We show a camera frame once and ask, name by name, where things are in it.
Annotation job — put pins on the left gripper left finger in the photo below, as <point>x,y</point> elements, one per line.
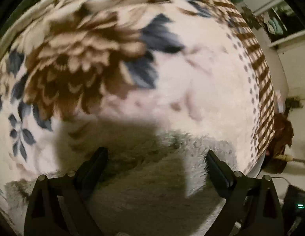
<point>44,214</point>

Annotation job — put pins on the white wardrobe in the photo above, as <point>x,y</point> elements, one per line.
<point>280,28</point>

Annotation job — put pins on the floral bed blanket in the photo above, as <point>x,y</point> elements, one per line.
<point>79,74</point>

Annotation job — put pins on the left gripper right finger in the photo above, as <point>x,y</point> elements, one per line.
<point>251,202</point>

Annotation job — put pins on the grey fluffy fleece pants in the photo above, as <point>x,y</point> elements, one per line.
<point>153,184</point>

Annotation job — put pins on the brown checked bed sheet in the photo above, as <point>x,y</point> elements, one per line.
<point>264,131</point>

